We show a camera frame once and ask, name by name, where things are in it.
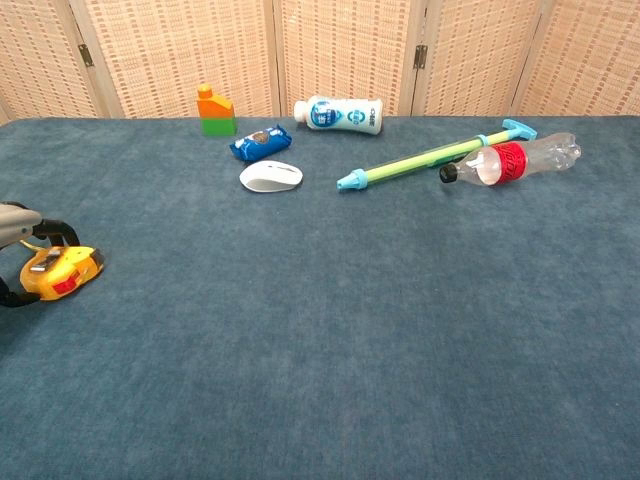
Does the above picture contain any green blue toy water pump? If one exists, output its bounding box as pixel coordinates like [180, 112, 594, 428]
[335, 118, 539, 194]

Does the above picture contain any yellow tape measure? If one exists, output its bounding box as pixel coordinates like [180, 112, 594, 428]
[18, 238, 106, 303]

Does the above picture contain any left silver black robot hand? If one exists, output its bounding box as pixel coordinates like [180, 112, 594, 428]
[0, 201, 82, 309]

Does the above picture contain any blue cookie pack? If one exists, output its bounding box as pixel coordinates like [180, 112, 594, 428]
[228, 123, 294, 163]

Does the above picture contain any white blue drink bottle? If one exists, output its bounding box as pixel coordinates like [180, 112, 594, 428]
[293, 94, 385, 136]

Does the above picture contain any clear red-label soda bottle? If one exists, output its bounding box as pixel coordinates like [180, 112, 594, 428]
[438, 131, 583, 188]

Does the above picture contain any white computer mouse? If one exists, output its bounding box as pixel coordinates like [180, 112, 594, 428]
[238, 159, 304, 193]

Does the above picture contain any orange green toy bottle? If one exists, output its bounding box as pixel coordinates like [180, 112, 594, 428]
[195, 83, 239, 138]

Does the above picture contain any blue tablecloth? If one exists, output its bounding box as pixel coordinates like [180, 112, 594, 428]
[0, 115, 640, 480]

